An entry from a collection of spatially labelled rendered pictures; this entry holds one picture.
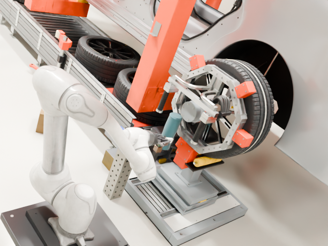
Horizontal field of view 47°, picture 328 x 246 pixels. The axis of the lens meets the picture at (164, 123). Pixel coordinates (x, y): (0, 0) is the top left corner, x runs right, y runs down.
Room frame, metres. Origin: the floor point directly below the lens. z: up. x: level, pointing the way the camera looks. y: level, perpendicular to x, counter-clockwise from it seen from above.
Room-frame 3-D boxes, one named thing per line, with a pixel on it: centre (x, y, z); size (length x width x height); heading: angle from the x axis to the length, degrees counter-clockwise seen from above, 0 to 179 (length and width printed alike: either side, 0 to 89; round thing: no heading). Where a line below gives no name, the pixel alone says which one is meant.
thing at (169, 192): (2.40, -0.29, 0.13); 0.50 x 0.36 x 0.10; 51
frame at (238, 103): (2.23, -0.22, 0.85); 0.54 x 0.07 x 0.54; 51
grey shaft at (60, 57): (3.28, 1.15, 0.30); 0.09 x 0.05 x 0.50; 51
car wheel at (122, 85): (3.13, 0.22, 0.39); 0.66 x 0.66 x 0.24
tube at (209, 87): (2.20, -0.07, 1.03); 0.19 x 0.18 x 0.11; 141
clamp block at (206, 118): (1.97, -0.23, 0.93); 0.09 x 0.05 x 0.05; 141
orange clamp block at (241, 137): (2.04, -0.47, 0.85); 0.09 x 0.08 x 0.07; 51
